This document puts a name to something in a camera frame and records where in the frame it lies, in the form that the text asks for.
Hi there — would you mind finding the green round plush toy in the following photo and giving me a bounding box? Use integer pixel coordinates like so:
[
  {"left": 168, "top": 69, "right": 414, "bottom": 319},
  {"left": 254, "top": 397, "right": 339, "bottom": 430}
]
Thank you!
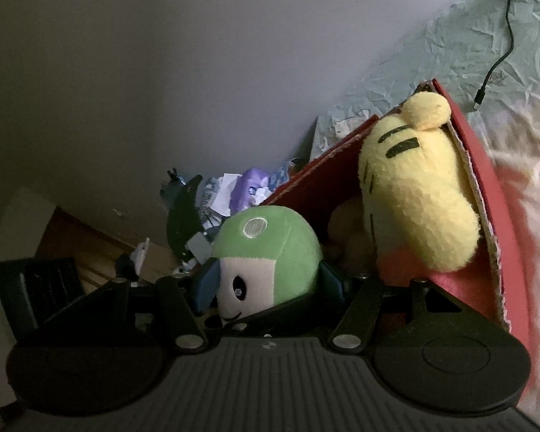
[{"left": 212, "top": 206, "right": 322, "bottom": 324}]

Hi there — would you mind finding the dark green plastic object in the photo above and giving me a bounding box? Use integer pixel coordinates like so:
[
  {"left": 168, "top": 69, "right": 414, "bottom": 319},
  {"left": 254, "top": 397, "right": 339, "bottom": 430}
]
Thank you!
[{"left": 160, "top": 168, "right": 204, "bottom": 262}]

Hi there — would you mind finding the red cardboard box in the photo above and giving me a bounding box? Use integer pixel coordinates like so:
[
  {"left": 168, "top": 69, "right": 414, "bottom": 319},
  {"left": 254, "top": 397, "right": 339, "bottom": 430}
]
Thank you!
[{"left": 264, "top": 79, "right": 533, "bottom": 350}]

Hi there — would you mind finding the yellow tiger plush toy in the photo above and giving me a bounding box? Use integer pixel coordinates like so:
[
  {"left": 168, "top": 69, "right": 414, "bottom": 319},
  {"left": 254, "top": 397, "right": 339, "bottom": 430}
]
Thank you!
[{"left": 358, "top": 92, "right": 481, "bottom": 272}]

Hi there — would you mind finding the purple white packet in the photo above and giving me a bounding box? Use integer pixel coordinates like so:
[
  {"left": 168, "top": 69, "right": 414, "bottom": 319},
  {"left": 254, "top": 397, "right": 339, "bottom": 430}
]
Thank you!
[{"left": 229, "top": 168, "right": 271, "bottom": 216}]

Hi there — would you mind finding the pale green bed sheet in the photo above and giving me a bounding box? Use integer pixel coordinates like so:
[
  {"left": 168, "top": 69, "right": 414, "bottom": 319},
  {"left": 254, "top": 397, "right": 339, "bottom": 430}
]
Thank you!
[{"left": 310, "top": 0, "right": 540, "bottom": 158}]

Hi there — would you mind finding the black charging cable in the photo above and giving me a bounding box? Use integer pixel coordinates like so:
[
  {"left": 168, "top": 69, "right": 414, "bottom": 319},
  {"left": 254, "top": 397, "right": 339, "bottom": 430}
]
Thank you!
[{"left": 473, "top": 0, "right": 540, "bottom": 111}]

